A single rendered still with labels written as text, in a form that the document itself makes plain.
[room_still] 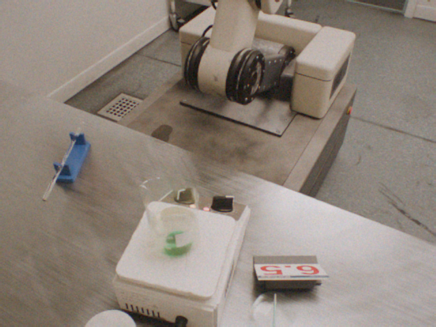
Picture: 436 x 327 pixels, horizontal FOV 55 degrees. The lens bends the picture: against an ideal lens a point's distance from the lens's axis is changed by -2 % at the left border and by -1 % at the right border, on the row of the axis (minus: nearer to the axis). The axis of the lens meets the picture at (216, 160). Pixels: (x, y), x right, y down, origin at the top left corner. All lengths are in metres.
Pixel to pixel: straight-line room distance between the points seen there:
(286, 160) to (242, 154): 0.14
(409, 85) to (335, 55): 1.15
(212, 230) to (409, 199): 1.40
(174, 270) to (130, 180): 0.27
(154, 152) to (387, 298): 0.45
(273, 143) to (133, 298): 0.95
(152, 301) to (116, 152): 0.35
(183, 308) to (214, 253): 0.07
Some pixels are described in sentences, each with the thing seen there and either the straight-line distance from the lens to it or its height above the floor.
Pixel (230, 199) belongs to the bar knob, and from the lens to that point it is 0.61.
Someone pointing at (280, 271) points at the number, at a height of 0.78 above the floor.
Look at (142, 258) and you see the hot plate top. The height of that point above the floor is 0.84.
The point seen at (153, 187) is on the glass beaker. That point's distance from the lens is 0.49.
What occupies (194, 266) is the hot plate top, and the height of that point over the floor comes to 0.84.
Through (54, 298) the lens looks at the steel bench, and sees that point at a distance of 0.62.
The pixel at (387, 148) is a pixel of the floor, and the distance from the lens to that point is 2.07.
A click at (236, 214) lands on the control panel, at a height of 0.80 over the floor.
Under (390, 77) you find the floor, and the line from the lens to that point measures 2.61.
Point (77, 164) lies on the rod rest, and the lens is 0.77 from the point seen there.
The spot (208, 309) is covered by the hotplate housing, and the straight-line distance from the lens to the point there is 0.50.
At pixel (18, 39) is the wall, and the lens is 2.10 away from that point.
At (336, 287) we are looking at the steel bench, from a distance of 0.61.
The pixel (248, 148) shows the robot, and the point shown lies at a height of 0.36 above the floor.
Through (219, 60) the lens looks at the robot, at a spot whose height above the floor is 0.64.
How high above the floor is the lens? 1.26
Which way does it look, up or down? 42 degrees down
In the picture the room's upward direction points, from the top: straight up
